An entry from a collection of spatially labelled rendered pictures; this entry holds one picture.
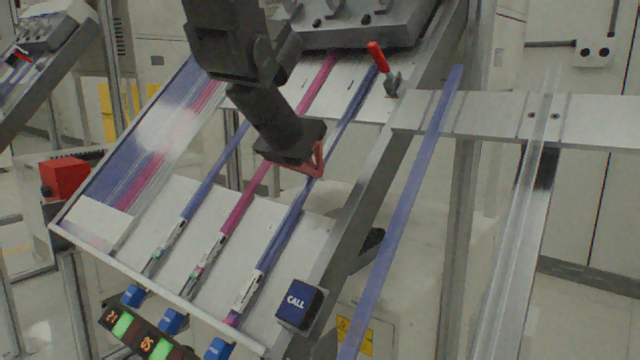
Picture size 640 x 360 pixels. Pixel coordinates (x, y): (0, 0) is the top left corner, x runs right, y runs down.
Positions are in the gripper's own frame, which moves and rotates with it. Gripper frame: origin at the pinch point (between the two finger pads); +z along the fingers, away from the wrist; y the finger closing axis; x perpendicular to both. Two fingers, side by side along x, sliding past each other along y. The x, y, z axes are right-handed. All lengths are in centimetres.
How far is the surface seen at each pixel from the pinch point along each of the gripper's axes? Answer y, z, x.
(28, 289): 185, 66, 60
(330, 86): 7.7, 0.8, -18.6
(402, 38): -4.6, -2.2, -27.1
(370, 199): -10.0, 2.3, 1.6
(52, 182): 94, 7, 16
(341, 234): -9.9, -0.2, 8.8
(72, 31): 139, -5, -37
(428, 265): -5.7, 43.6, -4.7
